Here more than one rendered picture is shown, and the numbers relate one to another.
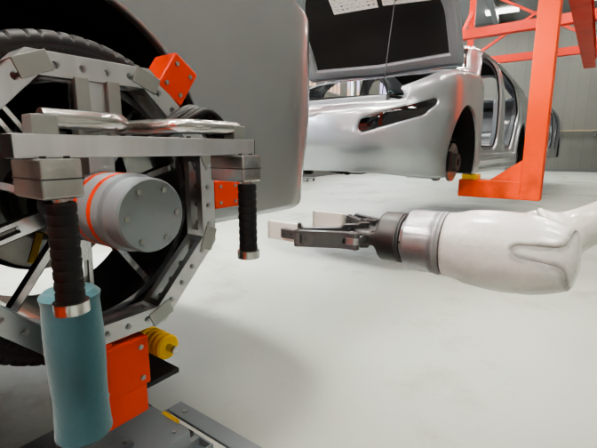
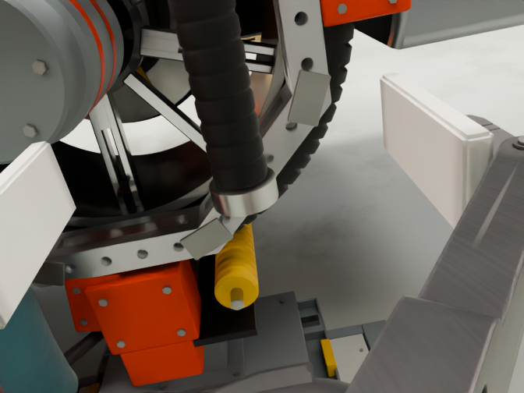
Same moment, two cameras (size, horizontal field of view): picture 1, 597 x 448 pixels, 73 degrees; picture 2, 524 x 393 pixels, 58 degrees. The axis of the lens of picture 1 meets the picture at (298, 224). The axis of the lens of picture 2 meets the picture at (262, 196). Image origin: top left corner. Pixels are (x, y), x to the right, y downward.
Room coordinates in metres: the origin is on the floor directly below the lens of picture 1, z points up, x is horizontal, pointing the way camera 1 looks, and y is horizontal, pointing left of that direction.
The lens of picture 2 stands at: (0.63, -0.14, 0.89)
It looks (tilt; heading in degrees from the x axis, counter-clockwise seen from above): 27 degrees down; 55
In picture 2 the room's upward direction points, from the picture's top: 12 degrees counter-clockwise
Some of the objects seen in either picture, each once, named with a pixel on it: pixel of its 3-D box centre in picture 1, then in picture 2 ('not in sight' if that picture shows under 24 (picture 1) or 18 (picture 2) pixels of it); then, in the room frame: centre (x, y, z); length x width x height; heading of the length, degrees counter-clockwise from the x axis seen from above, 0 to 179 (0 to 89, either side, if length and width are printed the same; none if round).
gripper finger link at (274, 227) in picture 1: (285, 231); (19, 221); (0.64, 0.02, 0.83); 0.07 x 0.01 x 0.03; 54
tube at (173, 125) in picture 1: (175, 111); not in sight; (0.79, 0.23, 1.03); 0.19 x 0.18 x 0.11; 54
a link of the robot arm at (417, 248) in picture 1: (425, 241); not in sight; (0.57, -0.19, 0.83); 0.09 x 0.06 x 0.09; 144
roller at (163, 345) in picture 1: (138, 332); (234, 242); (0.94, 0.40, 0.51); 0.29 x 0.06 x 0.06; 54
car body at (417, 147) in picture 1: (425, 106); not in sight; (5.25, -1.60, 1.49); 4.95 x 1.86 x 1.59; 144
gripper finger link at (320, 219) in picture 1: (328, 220); (425, 143); (0.75, -0.06, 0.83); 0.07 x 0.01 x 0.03; 54
